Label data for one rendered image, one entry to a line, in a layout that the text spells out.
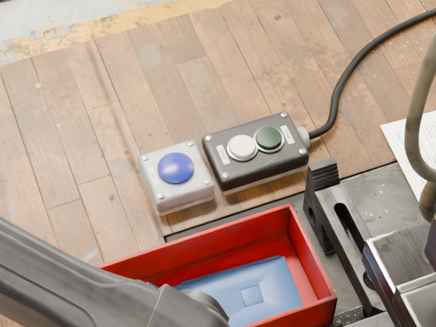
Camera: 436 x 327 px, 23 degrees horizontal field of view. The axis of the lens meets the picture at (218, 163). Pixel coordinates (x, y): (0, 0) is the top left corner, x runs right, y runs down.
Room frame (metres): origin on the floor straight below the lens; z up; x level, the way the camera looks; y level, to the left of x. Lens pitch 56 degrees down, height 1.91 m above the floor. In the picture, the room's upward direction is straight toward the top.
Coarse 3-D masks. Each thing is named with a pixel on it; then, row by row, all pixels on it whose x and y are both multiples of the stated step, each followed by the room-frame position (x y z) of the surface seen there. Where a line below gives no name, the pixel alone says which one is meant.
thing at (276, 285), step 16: (240, 272) 0.53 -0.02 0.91; (256, 272) 0.53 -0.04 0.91; (272, 272) 0.53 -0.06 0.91; (288, 272) 0.53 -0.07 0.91; (176, 288) 0.51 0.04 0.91; (192, 288) 0.51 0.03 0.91; (208, 288) 0.51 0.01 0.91; (224, 288) 0.51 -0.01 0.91; (240, 288) 0.51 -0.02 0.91; (272, 288) 0.51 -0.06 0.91; (288, 288) 0.51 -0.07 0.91; (224, 304) 0.49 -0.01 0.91; (240, 304) 0.49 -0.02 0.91; (256, 304) 0.49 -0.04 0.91; (272, 304) 0.49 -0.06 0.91; (288, 304) 0.49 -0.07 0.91; (240, 320) 0.47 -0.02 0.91; (256, 320) 0.47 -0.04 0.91
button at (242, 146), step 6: (234, 138) 0.68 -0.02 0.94; (240, 138) 0.68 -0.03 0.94; (246, 138) 0.68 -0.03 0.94; (234, 144) 0.67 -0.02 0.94; (240, 144) 0.67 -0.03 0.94; (246, 144) 0.67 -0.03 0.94; (252, 144) 0.67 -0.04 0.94; (234, 150) 0.67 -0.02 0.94; (240, 150) 0.67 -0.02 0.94; (246, 150) 0.67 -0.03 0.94; (252, 150) 0.67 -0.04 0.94; (240, 156) 0.66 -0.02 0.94; (246, 156) 0.66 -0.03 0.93
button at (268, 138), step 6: (258, 132) 0.69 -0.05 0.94; (264, 132) 0.69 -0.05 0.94; (270, 132) 0.69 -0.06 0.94; (276, 132) 0.69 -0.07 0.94; (258, 138) 0.68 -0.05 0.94; (264, 138) 0.68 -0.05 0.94; (270, 138) 0.68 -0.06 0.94; (276, 138) 0.68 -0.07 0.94; (258, 144) 0.68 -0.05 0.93; (264, 144) 0.67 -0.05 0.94; (270, 144) 0.67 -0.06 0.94; (276, 144) 0.67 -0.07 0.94
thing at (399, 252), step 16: (416, 224) 0.45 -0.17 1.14; (368, 240) 0.44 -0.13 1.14; (384, 240) 0.44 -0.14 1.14; (400, 240) 0.44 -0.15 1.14; (416, 240) 0.44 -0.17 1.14; (368, 256) 0.43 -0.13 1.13; (384, 256) 0.42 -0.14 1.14; (400, 256) 0.42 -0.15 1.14; (416, 256) 0.42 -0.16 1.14; (368, 272) 0.42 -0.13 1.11; (384, 272) 0.41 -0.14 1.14; (400, 272) 0.41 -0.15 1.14; (416, 272) 0.41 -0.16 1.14; (432, 272) 0.41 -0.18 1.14; (384, 288) 0.40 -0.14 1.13; (400, 288) 0.37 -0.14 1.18; (416, 288) 0.37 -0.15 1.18; (432, 288) 0.37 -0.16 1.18; (384, 304) 0.39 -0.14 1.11; (400, 304) 0.36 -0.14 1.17; (416, 304) 0.36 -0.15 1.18; (432, 304) 0.36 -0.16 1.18; (400, 320) 0.37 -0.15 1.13; (416, 320) 0.34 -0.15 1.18; (432, 320) 0.34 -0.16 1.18
